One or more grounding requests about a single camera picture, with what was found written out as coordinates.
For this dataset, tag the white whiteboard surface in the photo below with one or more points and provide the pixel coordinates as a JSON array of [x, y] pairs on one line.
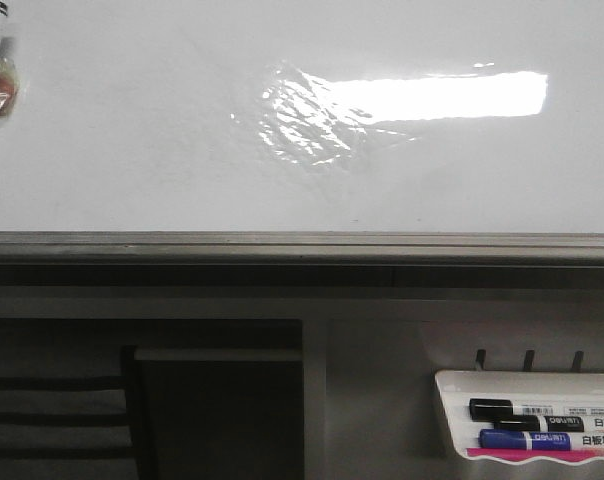
[[391, 116]]

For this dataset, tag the black capped whiteboard marker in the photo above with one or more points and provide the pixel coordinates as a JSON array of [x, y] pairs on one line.
[[493, 409]]

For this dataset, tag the blue capped whiteboard marker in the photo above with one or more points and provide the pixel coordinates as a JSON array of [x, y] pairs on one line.
[[533, 441]]

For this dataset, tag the black tray hook left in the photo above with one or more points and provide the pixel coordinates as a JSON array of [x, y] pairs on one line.
[[480, 360]]

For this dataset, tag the black tray hook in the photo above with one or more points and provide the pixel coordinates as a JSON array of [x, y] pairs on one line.
[[528, 360], [577, 362], [480, 360]]

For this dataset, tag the black slatted chair back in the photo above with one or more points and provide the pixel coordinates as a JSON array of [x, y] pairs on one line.
[[135, 418]]

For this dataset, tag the black tray hook middle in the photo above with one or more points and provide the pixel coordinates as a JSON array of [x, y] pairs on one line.
[[528, 360]]

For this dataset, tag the pink marker in tray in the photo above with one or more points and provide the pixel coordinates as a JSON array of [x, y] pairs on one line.
[[514, 455]]

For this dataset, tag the black tray hook right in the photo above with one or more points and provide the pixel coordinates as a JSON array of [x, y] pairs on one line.
[[577, 362]]

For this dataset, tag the white plastic marker tray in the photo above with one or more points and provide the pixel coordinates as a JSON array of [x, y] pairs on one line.
[[456, 388]]

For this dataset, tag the grey aluminium whiteboard frame rail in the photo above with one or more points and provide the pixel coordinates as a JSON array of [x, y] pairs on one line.
[[312, 248]]

